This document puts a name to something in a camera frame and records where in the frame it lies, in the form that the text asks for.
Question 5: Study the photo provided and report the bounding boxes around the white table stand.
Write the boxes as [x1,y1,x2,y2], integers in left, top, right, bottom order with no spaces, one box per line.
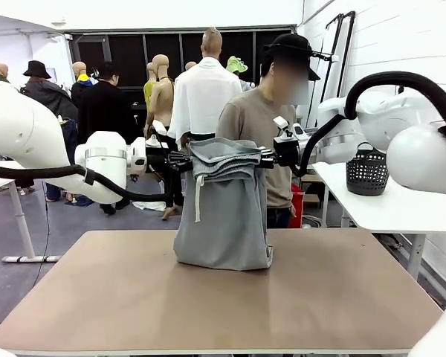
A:
[0,159,62,263]

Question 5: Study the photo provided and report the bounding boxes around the black framed white board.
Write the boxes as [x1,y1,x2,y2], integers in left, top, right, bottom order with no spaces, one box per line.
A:
[308,13,345,120]

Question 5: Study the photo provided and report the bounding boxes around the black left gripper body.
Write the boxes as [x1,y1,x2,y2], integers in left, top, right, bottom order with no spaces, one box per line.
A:
[145,147,172,176]

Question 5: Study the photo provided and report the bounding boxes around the person in beige sweater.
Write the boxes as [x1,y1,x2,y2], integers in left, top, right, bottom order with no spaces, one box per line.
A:
[215,33,320,230]

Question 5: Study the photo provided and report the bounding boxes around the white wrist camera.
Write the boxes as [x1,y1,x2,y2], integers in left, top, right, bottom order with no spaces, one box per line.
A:
[145,119,170,148]
[273,116,294,142]

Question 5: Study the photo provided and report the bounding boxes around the mannequin with yellow top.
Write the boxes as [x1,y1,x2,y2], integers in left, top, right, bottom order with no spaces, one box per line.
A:
[143,62,159,111]

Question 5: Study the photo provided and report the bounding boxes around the bare mannequin with black trousers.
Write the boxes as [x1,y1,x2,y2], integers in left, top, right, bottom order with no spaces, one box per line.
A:
[144,54,187,220]

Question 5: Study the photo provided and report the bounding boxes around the white side table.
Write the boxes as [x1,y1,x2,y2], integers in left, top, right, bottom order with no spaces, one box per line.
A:
[311,161,446,280]

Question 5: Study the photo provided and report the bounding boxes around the background person in black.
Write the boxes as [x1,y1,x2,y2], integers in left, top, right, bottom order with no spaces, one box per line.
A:
[77,61,135,216]

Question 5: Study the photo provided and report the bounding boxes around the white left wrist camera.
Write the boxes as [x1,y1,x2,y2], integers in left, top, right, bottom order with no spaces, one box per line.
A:
[145,119,170,148]

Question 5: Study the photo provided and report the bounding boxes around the mannequin with white shawl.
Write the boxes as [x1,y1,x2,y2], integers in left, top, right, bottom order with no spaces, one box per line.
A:
[167,28,242,149]

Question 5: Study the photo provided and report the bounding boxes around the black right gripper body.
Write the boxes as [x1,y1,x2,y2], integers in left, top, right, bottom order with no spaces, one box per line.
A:
[274,139,302,167]

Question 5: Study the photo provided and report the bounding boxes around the black perforated plastic basket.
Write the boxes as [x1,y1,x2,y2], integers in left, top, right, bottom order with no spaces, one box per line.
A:
[346,141,390,197]

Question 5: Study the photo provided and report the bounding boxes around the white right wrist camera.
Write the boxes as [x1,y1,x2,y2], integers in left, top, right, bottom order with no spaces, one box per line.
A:
[273,116,294,142]

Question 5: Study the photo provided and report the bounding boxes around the red box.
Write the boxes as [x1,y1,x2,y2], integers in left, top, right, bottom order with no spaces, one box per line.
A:
[290,184,305,228]

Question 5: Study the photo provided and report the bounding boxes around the grey training pants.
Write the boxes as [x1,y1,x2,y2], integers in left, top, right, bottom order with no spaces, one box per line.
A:
[173,137,274,271]

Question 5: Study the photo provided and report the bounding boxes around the blue jeans half mannequin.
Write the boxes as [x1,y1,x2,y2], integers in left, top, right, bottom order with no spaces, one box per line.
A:
[46,117,79,204]

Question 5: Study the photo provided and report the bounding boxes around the mannequin with black hat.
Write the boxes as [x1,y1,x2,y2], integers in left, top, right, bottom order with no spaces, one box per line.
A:
[20,59,79,122]

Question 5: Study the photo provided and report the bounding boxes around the black cap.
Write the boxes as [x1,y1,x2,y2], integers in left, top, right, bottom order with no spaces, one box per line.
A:
[262,33,321,81]

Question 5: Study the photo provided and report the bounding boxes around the white cloth on floor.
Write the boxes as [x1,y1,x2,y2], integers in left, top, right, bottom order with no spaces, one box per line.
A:
[132,200,168,212]

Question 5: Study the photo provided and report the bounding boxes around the black metal frame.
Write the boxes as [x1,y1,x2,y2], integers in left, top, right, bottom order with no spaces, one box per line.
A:
[334,10,357,98]

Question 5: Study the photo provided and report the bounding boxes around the mannequin with yellow collar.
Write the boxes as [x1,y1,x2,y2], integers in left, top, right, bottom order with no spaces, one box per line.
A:
[71,61,94,109]

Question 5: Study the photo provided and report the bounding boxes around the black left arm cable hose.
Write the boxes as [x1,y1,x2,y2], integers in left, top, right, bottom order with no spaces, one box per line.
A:
[0,164,172,209]

